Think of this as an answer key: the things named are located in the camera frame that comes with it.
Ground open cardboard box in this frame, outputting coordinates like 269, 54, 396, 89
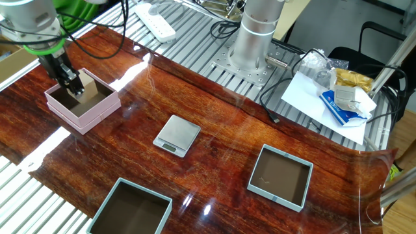
0, 42, 38, 84

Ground black floor cables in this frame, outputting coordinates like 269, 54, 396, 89
365, 63, 410, 131

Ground blue tissue pack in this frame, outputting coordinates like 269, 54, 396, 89
318, 90, 370, 127

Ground black metal frame chair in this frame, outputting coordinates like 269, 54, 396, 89
327, 21, 416, 113

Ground light green shoe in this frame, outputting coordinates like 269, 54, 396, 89
388, 164, 404, 182

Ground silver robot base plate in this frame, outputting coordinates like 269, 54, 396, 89
210, 38, 295, 88

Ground aluminium frame post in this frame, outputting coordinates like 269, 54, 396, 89
379, 167, 416, 209
369, 27, 416, 98

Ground white plastic packet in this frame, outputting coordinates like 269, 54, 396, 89
333, 83, 378, 120

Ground deep light blue box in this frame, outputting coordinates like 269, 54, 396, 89
86, 177, 174, 234

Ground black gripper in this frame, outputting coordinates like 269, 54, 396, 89
37, 51, 86, 98

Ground shallow light blue box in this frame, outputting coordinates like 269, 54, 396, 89
246, 144, 314, 213

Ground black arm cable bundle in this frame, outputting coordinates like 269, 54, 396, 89
0, 0, 242, 60

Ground silver base connector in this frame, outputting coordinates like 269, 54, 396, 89
265, 55, 291, 71

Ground tan wooden board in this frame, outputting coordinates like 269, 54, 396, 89
272, 0, 312, 42

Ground green cloth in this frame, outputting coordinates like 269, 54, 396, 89
51, 0, 101, 32

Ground silver digital scale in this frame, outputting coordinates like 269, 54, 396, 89
152, 114, 202, 159

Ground brass metal fixture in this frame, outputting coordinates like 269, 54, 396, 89
198, 0, 245, 20

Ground clear plastic bag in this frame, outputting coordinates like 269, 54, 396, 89
298, 48, 350, 88

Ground white paper sheet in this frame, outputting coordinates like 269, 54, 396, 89
281, 70, 378, 146

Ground white power strip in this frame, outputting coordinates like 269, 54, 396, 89
134, 2, 177, 44

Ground wood grain table mat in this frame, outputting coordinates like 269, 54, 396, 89
0, 24, 399, 234

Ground pink cardboard box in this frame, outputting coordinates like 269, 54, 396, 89
44, 67, 122, 135

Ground black USB cable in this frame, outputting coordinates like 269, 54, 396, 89
259, 48, 326, 124

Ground gold foil bag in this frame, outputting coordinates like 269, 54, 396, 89
334, 67, 374, 94

